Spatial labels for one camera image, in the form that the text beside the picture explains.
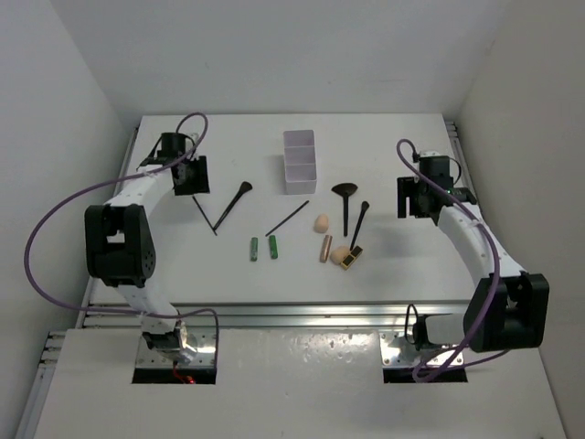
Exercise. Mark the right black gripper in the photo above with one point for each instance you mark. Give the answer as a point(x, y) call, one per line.
point(407, 187)

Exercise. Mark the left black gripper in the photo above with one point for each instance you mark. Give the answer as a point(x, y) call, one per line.
point(200, 183)

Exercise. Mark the thin black makeup pencil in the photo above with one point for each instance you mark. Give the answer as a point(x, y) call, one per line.
point(204, 215)

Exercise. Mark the black angled makeup brush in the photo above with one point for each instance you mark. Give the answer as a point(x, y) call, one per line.
point(244, 188)

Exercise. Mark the black round-tip makeup brush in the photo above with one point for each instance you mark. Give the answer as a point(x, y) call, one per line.
point(363, 210)

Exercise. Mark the black fan powder brush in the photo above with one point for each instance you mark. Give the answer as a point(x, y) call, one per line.
point(345, 191)

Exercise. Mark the black gold lipstick case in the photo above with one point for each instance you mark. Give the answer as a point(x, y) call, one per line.
point(351, 257)

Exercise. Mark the rose gold lipstick tube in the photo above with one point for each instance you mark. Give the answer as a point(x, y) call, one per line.
point(325, 249)

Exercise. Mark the black thin eyeliner brush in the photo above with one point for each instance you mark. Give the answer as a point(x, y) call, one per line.
point(287, 218)

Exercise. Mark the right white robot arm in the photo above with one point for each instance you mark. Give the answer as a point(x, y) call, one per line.
point(509, 305)

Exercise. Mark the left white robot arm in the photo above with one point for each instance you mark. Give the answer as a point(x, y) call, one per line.
point(120, 248)

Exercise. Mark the lower beige makeup sponge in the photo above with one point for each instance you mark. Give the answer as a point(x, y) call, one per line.
point(338, 254)

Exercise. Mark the beige makeup sponge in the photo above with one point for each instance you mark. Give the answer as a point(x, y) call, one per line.
point(321, 224)
point(338, 254)

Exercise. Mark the upper beige makeup sponge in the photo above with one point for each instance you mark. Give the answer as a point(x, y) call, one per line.
point(321, 224)

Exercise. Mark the left green lipstick tube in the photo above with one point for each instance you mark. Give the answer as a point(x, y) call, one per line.
point(254, 249)

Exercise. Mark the green lipstick tube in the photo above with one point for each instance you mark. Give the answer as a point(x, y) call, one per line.
point(254, 249)
point(273, 246)

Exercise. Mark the white three-compartment organizer box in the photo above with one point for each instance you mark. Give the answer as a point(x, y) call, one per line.
point(299, 158)

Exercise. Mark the right green lipstick tube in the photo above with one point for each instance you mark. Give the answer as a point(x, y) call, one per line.
point(273, 246)

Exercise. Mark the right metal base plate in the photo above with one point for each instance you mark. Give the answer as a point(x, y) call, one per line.
point(398, 353)

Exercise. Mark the metal base plate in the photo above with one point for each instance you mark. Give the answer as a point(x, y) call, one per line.
point(199, 353)
point(398, 353)

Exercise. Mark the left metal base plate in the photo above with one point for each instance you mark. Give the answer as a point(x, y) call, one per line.
point(199, 353)

